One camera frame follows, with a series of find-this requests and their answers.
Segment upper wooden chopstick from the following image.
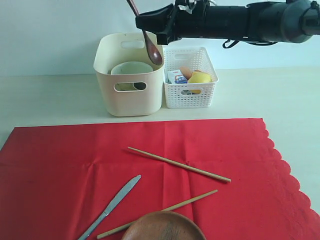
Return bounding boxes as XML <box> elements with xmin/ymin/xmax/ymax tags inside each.
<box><xmin>127</xmin><ymin>146</ymin><xmax>232</xmax><ymax>183</ymax></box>

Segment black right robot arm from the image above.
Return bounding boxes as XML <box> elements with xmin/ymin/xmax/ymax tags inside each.
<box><xmin>135</xmin><ymin>0</ymin><xmax>320</xmax><ymax>49</ymax></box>

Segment red table cloth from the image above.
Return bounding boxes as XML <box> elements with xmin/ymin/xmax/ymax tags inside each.
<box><xmin>0</xmin><ymin>118</ymin><xmax>320</xmax><ymax>240</ymax></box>

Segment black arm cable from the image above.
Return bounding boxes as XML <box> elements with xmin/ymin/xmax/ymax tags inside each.
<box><xmin>174</xmin><ymin>0</ymin><xmax>278</xmax><ymax>49</ymax></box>

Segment lower wooden chopstick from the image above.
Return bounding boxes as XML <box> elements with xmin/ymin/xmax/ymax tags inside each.
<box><xmin>96</xmin><ymin>189</ymin><xmax>218</xmax><ymax>240</ymax></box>

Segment white ceramic bowl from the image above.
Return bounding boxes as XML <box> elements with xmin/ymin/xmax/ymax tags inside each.
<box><xmin>110</xmin><ymin>61</ymin><xmax>153</xmax><ymax>92</ymax></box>

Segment wooden chopstick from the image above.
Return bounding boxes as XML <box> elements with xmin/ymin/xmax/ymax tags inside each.
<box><xmin>96</xmin><ymin>189</ymin><xmax>218</xmax><ymax>240</ymax></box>
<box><xmin>127</xmin><ymin>146</ymin><xmax>232</xmax><ymax>183</ymax></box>

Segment stainless steel cup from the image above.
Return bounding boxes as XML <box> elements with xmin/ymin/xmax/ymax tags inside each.
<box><xmin>133</xmin><ymin>82</ymin><xmax>147</xmax><ymax>91</ymax></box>

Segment cream plastic bin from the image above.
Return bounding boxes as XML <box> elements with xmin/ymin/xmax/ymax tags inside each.
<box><xmin>93</xmin><ymin>32</ymin><xmax>165</xmax><ymax>117</ymax></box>

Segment brown wooden plate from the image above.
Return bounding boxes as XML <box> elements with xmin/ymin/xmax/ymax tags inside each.
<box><xmin>122</xmin><ymin>211</ymin><xmax>206</xmax><ymax>240</ymax></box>

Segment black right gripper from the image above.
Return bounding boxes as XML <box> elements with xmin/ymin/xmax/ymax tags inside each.
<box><xmin>135</xmin><ymin>3</ymin><xmax>249</xmax><ymax>45</ymax></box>

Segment brown wooden spoon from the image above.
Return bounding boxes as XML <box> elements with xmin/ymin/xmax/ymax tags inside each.
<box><xmin>126</xmin><ymin>0</ymin><xmax>163</xmax><ymax>66</ymax></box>

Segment white woven plastic basket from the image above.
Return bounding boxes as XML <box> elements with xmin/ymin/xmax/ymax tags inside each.
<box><xmin>163</xmin><ymin>47</ymin><xmax>219</xmax><ymax>109</ymax></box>

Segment yellow lemon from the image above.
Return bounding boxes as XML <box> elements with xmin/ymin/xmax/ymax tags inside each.
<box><xmin>187</xmin><ymin>71</ymin><xmax>213</xmax><ymax>84</ymax></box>

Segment steel table knife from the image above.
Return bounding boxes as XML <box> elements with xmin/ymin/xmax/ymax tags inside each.
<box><xmin>78</xmin><ymin>174</ymin><xmax>142</xmax><ymax>240</ymax></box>

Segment white blue milk carton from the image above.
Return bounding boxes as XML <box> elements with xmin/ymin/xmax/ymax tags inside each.
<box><xmin>166</xmin><ymin>69</ymin><xmax>188</xmax><ymax>94</ymax></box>

